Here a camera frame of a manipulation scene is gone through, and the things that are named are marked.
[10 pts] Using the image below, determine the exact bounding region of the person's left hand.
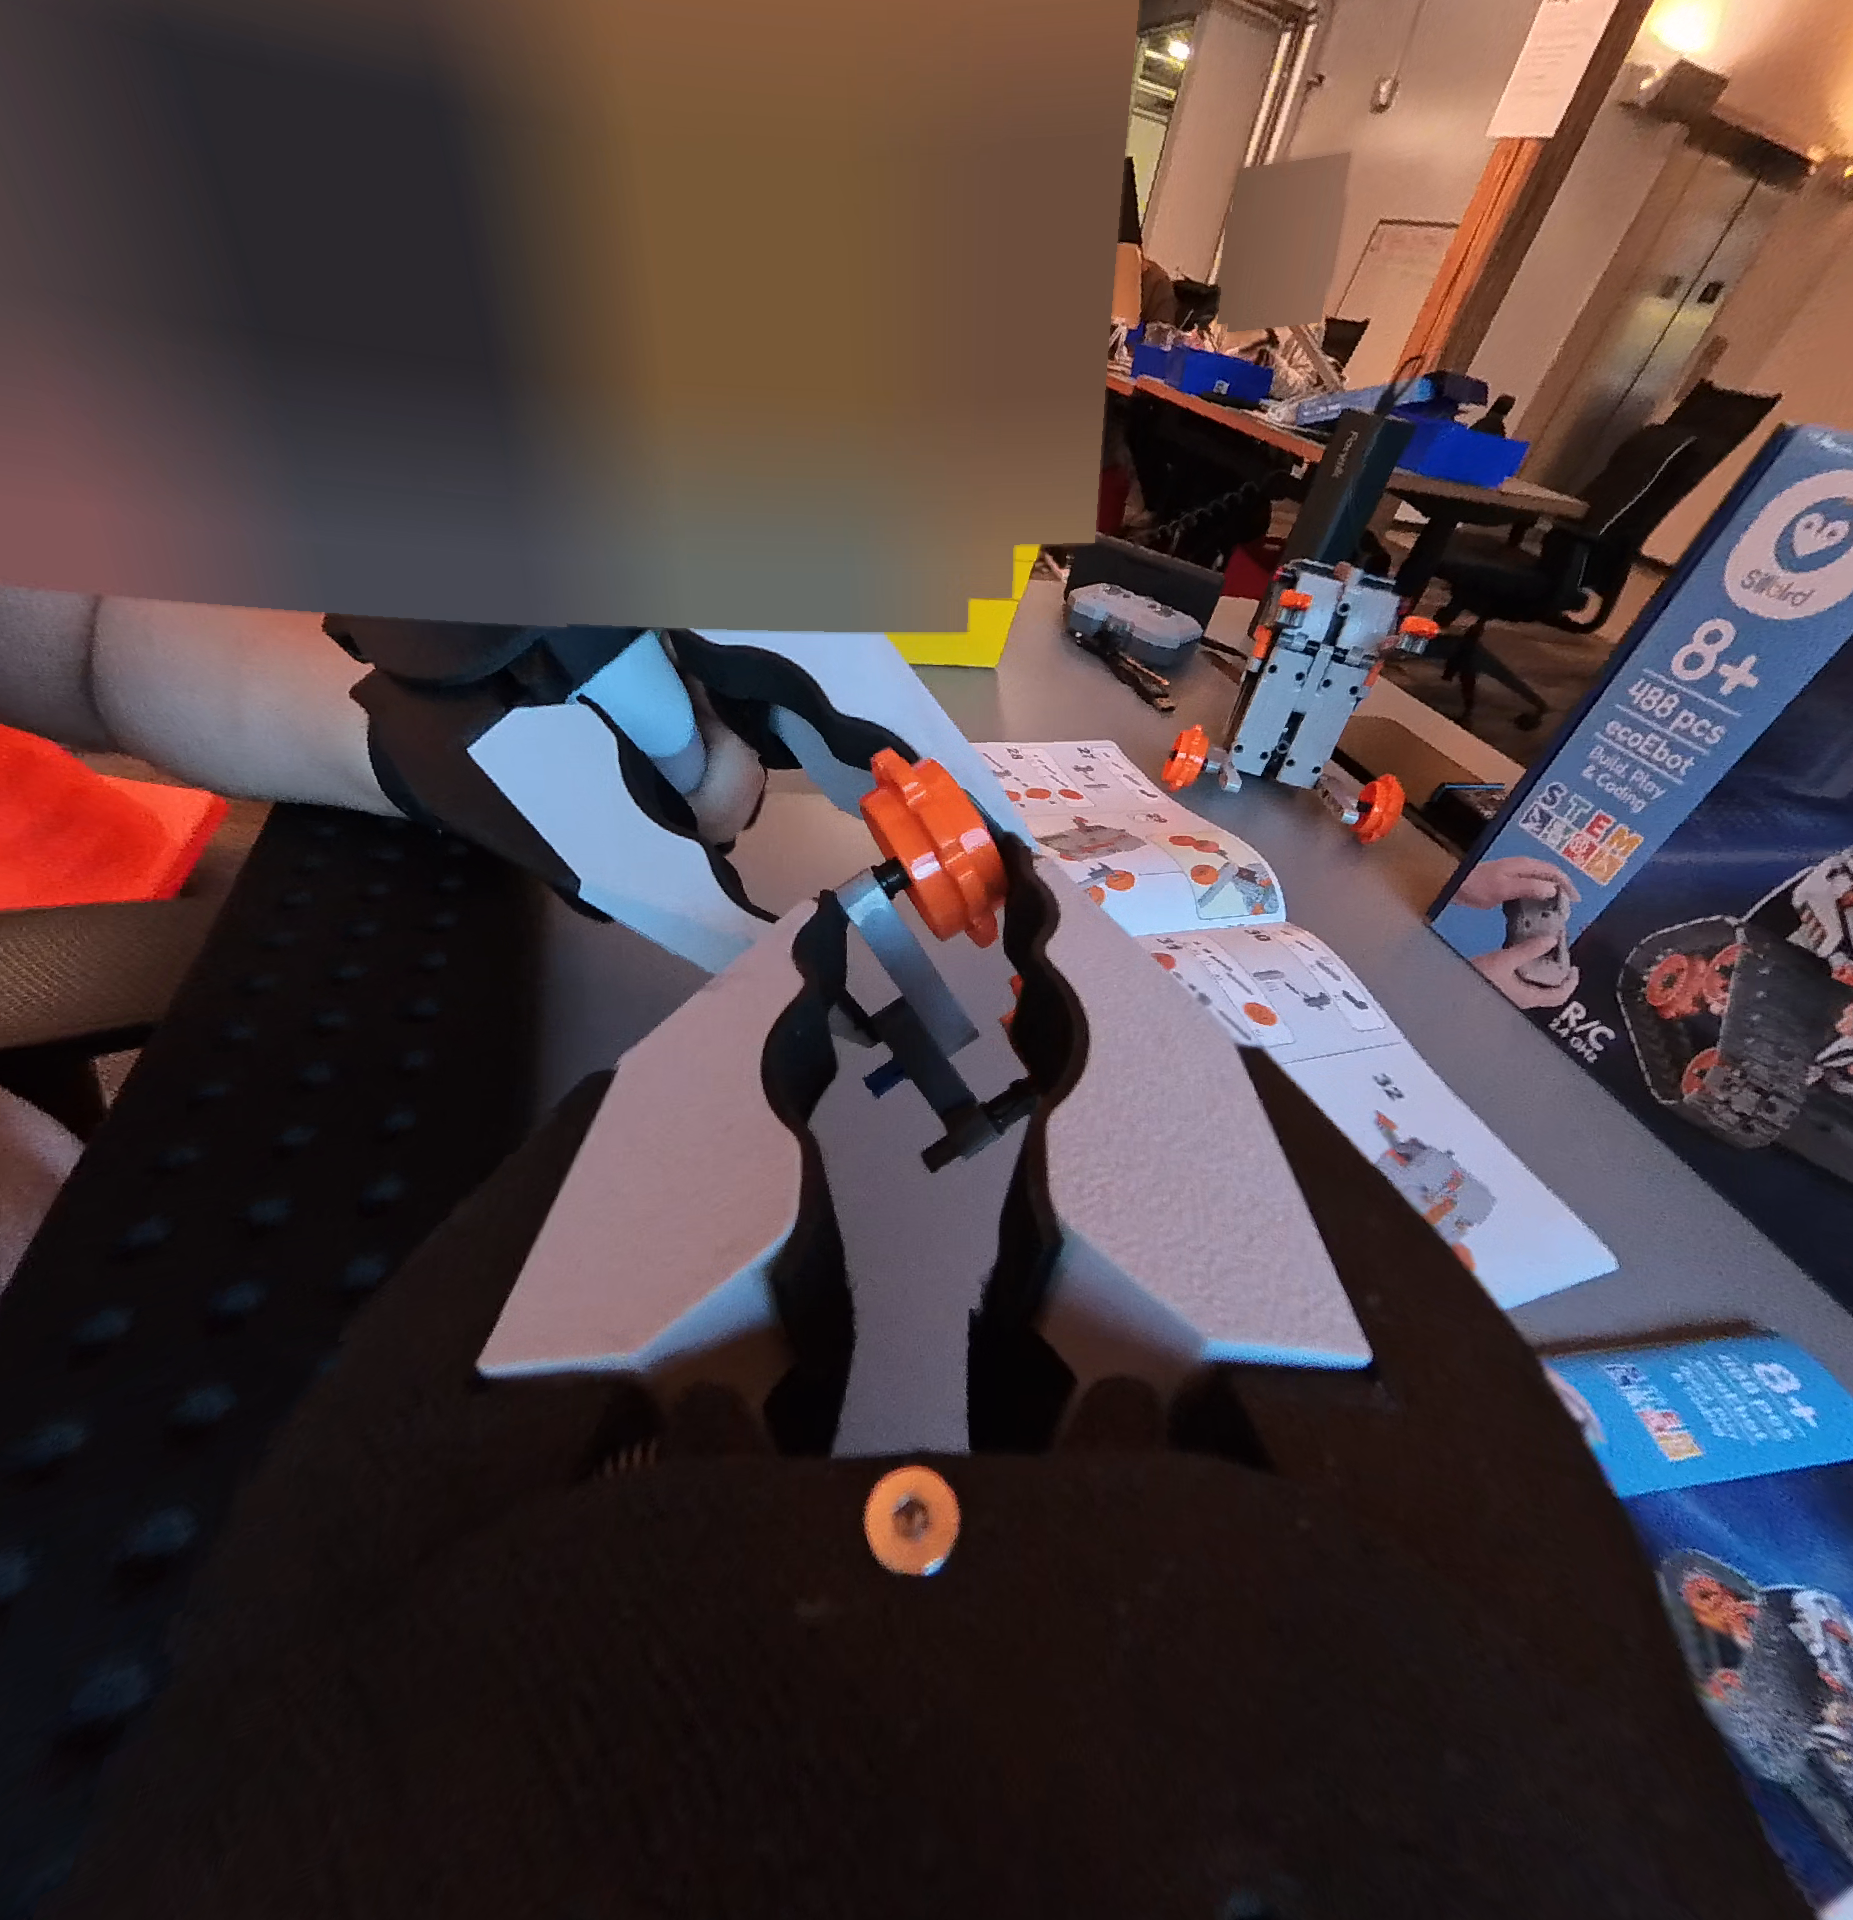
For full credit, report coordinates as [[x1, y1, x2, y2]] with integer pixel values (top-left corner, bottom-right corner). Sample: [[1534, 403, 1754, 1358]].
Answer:
[[686, 716, 775, 843]]

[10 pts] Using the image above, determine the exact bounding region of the person's left forearm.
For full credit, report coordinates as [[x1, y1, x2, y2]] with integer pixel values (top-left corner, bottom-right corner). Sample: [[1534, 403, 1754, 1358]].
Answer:
[[0, 586, 404, 820]]

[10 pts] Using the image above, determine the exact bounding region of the blue storage bin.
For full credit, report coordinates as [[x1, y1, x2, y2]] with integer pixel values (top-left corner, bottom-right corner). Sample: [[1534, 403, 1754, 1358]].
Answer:
[[1133, 340, 1274, 403], [1392, 414, 1528, 488]]

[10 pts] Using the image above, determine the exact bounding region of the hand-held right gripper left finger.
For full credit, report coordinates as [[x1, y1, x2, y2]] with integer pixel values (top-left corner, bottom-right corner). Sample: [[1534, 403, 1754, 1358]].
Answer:
[[477, 893, 859, 1455]]

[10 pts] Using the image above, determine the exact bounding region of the brown cardboard box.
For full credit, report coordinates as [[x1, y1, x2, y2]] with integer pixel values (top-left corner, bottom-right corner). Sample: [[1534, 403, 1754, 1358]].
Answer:
[[1337, 705, 1528, 858]]

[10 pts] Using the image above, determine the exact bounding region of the open instruction manual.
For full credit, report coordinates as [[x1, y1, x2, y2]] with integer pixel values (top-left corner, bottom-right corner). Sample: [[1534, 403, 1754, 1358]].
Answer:
[[970, 740, 1617, 1309]]

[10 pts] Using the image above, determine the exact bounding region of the blue instruction booklet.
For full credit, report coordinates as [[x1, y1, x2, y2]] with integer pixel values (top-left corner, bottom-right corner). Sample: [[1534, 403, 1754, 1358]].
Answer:
[[1543, 1327, 1853, 1906]]

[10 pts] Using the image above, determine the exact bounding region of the dark slim box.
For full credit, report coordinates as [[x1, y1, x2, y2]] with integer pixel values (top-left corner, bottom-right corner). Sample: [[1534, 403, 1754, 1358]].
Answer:
[[1286, 407, 1413, 577]]

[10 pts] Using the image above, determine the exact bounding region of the yellow storage bin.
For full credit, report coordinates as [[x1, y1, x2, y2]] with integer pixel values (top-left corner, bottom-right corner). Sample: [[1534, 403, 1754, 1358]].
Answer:
[[887, 542, 1039, 669]]

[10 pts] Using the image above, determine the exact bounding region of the orange plastic object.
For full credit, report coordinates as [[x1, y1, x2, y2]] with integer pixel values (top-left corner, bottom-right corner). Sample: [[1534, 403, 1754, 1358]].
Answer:
[[0, 711, 229, 916]]

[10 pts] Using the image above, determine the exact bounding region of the grey toy robot model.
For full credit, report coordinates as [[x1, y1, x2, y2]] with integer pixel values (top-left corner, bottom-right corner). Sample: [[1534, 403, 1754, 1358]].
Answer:
[[1160, 560, 1446, 843]]

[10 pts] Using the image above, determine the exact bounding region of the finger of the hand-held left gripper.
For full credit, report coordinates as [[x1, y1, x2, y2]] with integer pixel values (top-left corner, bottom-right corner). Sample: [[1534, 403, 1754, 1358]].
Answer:
[[466, 697, 783, 978], [669, 628, 1044, 852]]

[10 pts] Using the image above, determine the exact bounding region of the grey battery box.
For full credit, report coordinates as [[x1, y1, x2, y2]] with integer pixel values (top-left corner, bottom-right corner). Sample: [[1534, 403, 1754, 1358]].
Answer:
[[1064, 582, 1203, 669]]

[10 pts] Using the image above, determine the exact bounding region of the white paper notice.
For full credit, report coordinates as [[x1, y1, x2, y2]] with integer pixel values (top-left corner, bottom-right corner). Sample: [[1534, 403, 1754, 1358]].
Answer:
[[1485, 0, 1620, 142]]

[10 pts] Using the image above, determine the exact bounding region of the grey desk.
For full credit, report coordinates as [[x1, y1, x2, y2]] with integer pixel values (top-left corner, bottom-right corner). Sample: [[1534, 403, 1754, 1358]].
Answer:
[[535, 577, 1853, 1455]]

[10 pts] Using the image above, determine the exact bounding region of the black office chair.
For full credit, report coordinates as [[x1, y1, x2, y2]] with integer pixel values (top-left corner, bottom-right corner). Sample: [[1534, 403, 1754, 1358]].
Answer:
[[1426, 382, 1787, 740]]

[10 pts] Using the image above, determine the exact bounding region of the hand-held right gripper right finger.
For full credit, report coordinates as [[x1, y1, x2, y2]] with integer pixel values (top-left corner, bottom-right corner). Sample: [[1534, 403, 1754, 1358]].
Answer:
[[975, 842, 1378, 1455]]

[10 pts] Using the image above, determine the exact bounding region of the orange wheel grey beam assembly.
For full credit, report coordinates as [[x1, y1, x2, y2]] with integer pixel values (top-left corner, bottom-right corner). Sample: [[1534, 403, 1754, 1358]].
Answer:
[[828, 747, 1050, 1176]]

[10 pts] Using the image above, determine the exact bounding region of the blue robot kit box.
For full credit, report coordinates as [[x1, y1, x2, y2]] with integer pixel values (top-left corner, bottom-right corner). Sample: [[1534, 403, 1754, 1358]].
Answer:
[[1426, 423, 1853, 1337]]

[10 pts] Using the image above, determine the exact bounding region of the background wooden desk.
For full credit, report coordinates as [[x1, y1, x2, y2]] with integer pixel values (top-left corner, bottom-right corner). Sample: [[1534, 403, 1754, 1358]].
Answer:
[[1106, 367, 1590, 529]]

